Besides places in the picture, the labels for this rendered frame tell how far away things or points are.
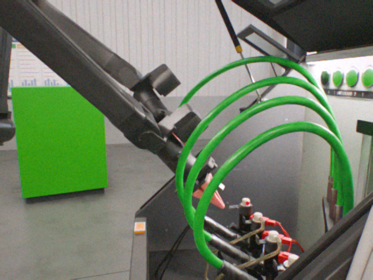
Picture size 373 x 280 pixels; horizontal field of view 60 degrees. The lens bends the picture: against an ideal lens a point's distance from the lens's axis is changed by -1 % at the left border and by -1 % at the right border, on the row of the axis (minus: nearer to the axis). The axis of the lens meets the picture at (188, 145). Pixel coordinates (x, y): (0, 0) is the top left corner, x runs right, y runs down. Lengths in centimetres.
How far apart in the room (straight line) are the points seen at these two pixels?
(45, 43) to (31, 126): 333
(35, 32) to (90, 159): 347
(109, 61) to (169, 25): 648
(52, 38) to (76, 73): 6
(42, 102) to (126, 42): 368
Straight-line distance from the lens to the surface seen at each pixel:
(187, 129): 66
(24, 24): 55
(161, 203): 104
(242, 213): 73
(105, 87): 58
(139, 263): 81
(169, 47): 730
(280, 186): 110
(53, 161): 394
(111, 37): 716
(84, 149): 394
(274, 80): 61
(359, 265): 41
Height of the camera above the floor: 137
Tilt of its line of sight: 11 degrees down
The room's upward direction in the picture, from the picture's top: straight up
